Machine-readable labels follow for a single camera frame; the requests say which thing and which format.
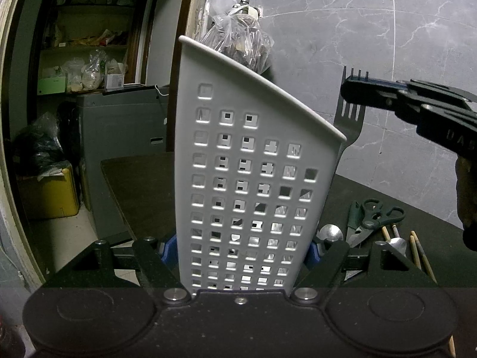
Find clear bags of food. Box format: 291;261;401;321
66;49;109;92

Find wooden door frame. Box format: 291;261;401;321
0;0;209;286

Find grey cabinet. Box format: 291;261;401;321
75;83;176;236

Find metal fork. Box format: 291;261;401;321
333;66;368;175

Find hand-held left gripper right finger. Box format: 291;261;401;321
291;237;440;304

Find black trash bag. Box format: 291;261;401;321
14;111;72;177

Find wall faucet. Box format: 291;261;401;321
232;0;262;18

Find yellow box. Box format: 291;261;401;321
18;160;81;219

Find clear hanging plastic bag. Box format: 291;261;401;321
199;0;275;76

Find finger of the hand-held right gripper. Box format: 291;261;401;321
340;75;477;120

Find green-handled scissors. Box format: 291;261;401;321
345;198;405;249

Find person's right hand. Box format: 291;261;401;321
455;154;477;251

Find white perforated utensil basket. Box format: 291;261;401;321
174;35;348;292

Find green box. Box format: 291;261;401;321
38;76;68;96

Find white labelled box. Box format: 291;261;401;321
104;73;126;90

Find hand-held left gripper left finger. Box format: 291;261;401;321
48;236;193;305

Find wooden shelf cupboard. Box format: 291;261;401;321
37;0;151;95

